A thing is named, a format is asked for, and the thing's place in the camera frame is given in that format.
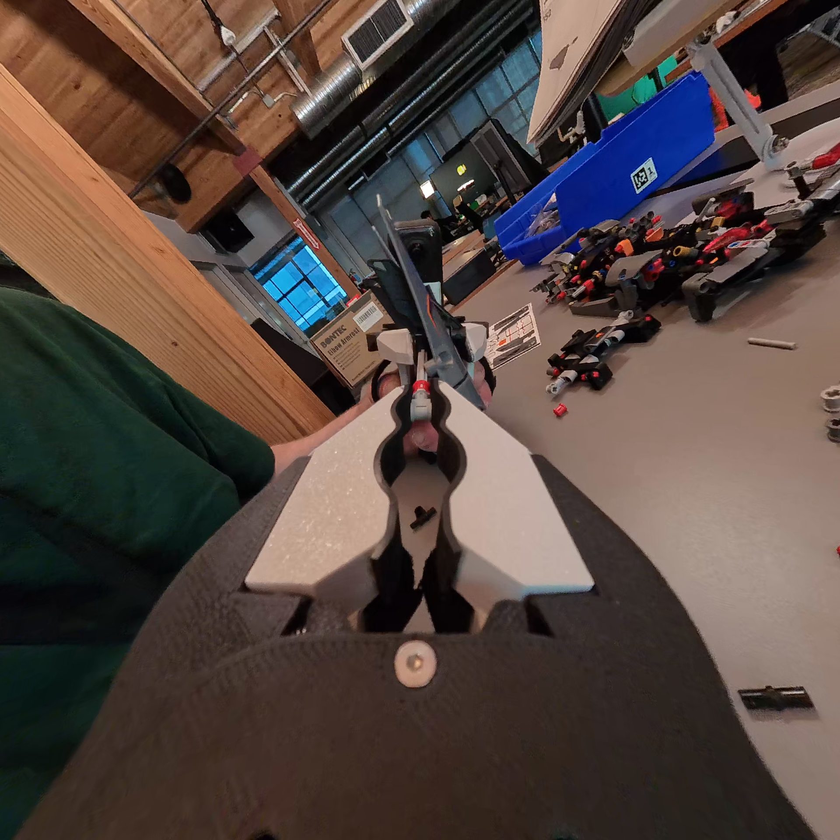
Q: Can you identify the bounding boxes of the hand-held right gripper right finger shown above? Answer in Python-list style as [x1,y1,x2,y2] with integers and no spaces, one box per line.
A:
[423,382,595,634]

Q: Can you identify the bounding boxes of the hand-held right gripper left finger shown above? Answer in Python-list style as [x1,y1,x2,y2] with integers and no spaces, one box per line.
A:
[245,384,422,634]

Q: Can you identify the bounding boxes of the grey black lego subassembly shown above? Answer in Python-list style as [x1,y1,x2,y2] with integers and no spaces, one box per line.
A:
[364,193,490,411]

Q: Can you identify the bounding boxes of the metal axle with red bush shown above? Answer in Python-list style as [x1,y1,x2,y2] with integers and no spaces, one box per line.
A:
[408,351,434,424]

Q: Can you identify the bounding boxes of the lego sticker sheet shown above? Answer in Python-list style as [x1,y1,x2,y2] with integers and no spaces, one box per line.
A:
[489,304,543,370]

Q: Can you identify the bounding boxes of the black grey lego module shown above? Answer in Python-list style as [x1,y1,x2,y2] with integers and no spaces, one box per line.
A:
[546,314,662,396]

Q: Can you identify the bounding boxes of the partly built lego car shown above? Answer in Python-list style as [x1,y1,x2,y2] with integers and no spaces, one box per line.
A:
[528,147,840,322]

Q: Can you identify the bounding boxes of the person's left hand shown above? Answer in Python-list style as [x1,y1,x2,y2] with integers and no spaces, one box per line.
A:
[357,367,498,462]

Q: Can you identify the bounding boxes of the black flat screen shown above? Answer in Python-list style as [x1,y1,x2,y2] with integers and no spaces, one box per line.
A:
[443,248,497,304]

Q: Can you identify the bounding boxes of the blue plastic bin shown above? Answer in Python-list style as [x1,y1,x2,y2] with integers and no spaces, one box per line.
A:
[492,71,718,266]

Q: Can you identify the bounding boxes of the white ceiling vent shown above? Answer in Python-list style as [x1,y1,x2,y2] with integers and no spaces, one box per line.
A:
[341,0,416,67]

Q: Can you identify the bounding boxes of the white printed sheet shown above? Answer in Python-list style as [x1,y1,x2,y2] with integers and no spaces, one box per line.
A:
[527,0,631,144]

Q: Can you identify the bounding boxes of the person's green shirt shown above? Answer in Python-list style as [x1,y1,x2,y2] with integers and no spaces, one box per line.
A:
[0,252,277,840]

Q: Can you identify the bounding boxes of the black dome ceiling fixture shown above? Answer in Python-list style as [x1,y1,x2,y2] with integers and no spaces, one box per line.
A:
[157,163,193,203]

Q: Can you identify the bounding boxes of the wooden beam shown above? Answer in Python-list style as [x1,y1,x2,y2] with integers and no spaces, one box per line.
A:
[0,66,336,447]

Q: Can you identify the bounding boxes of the silver air duct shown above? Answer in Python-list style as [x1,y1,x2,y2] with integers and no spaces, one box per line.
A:
[289,0,460,139]

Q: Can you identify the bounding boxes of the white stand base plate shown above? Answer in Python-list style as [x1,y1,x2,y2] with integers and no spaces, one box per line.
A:
[712,98,840,175]

